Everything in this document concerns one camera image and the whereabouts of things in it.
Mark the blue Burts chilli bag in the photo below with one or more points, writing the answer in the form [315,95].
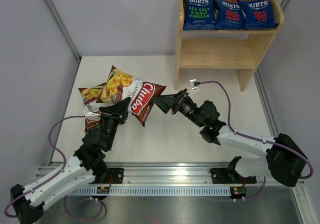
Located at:
[258,14]
[229,15]

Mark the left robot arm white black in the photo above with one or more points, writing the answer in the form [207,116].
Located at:
[85,166]

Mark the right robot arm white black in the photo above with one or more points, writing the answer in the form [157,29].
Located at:
[277,157]

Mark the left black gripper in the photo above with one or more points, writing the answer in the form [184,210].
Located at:
[118,112]

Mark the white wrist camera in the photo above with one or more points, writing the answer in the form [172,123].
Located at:
[90,114]
[194,86]

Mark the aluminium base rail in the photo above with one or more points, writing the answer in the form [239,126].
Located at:
[165,179]

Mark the blue Burts sea salt bag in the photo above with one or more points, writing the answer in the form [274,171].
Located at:
[199,15]

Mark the large Chuba cassava chips bag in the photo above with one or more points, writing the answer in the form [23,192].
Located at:
[120,86]

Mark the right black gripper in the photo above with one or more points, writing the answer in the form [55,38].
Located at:
[166,102]

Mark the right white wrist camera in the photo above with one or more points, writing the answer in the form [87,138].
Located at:
[194,86]

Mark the wooden two-tier shelf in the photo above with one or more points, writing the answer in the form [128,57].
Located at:
[242,50]

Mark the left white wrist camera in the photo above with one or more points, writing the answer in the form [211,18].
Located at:
[90,114]

